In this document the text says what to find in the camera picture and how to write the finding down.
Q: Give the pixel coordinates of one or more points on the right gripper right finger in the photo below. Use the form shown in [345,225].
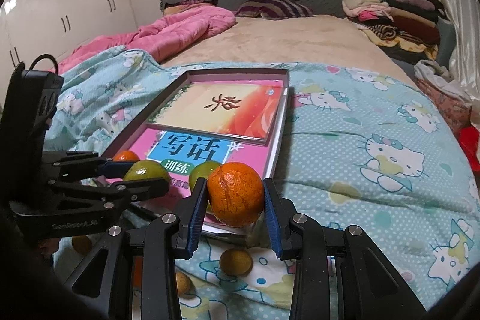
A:
[368,285]

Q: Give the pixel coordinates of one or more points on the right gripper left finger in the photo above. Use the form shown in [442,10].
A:
[103,280]

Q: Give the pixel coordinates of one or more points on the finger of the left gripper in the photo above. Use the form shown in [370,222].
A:
[81,165]
[57,200]

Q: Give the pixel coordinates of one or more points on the orange mandarin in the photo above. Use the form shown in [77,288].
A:
[137,273]

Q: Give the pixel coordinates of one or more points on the brown longan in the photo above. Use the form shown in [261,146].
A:
[183,283]
[82,244]
[235,262]

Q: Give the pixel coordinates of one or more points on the small orange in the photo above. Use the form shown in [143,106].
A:
[126,156]

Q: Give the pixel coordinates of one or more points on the small green fruit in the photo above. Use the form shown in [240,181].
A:
[146,169]

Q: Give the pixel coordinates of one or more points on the large green fruit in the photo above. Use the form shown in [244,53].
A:
[200,175]

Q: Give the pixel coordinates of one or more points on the large orange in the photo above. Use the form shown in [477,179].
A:
[236,194]

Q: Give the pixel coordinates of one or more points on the white wardrobe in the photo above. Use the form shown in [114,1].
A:
[57,27]

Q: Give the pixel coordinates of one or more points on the pink workbook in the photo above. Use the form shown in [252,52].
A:
[185,155]

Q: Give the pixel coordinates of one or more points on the hello kitty blue blanket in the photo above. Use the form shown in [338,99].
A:
[375,153]

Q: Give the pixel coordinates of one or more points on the pink quilt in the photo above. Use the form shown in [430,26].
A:
[162,39]

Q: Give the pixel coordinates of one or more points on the orange cream booklet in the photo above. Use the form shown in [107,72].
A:
[243,110]

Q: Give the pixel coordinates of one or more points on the red cloth item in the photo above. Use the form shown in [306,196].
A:
[469,142]

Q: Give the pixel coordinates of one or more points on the floral fabric bundle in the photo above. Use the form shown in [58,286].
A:
[451,100]

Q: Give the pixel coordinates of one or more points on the beige bed sheet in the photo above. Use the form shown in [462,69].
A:
[320,39]

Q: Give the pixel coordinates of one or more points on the striped pillow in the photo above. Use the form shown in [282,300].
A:
[273,10]

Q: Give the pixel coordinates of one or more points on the pile of folded clothes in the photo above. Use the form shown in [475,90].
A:
[407,31]

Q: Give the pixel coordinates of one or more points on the white curtain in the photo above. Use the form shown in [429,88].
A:
[464,61]

